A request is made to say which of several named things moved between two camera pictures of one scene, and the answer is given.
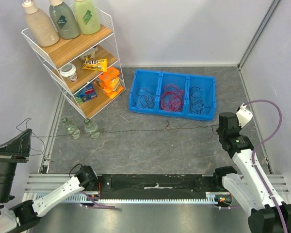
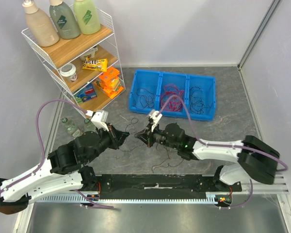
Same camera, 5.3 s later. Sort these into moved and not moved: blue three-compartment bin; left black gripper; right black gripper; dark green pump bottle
Moved: left black gripper; right black gripper
Not moved: blue three-compartment bin; dark green pump bottle
